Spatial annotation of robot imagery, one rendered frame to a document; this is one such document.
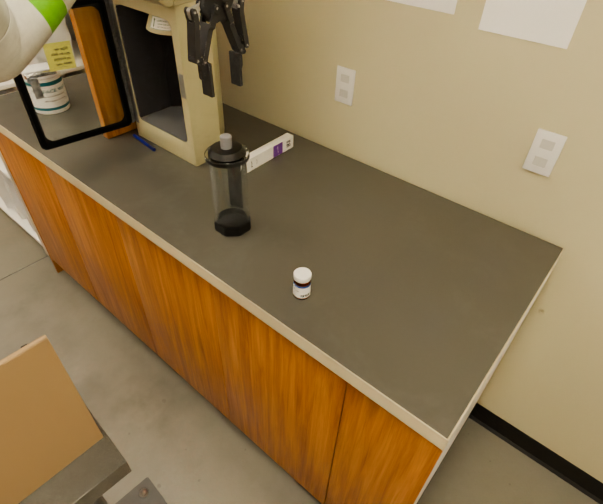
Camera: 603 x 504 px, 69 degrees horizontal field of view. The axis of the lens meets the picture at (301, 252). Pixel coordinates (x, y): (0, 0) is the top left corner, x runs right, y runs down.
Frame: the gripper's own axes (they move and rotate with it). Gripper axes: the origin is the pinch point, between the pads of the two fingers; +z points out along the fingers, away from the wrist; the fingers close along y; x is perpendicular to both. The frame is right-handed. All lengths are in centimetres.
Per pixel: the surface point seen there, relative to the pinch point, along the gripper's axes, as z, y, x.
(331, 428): 73, -15, -48
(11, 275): 134, -33, 147
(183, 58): 6.7, 13.3, 31.3
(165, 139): 36, 12, 47
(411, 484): 70, -15, -70
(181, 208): 40.4, -5.6, 16.8
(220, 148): 16.4, -2.2, 0.6
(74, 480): 40, -64, -30
